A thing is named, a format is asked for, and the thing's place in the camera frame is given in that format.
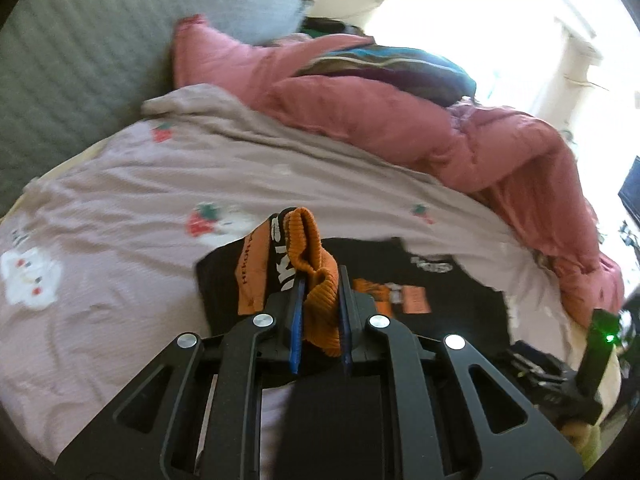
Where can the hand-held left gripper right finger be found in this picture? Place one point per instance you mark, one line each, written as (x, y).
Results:
(345, 325)

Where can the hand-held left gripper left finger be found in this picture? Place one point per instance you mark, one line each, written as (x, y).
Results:
(296, 325)

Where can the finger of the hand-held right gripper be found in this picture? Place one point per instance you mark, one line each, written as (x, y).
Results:
(530, 367)

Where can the black garment with orange trim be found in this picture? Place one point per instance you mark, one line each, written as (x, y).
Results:
(450, 315)

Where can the dark screen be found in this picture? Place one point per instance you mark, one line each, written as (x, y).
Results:
(631, 192)

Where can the pink quilt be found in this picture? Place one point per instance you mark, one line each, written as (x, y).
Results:
(375, 125)

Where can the strawberry print bed sheet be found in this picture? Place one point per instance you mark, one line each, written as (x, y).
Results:
(125, 200)

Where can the grey padded headboard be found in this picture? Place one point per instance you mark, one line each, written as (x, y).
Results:
(75, 60)

